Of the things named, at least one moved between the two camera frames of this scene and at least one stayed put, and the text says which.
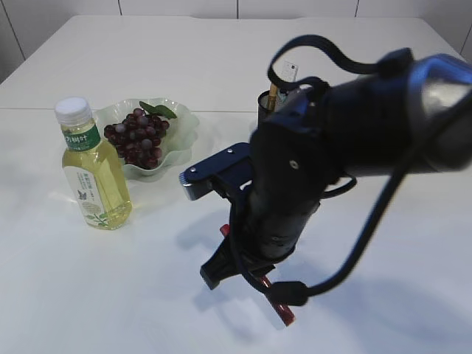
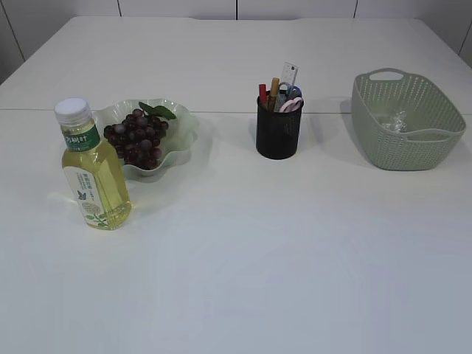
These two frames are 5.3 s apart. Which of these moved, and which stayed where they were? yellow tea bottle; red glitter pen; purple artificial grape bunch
Moved: red glitter pen
Stayed: purple artificial grape bunch; yellow tea bottle
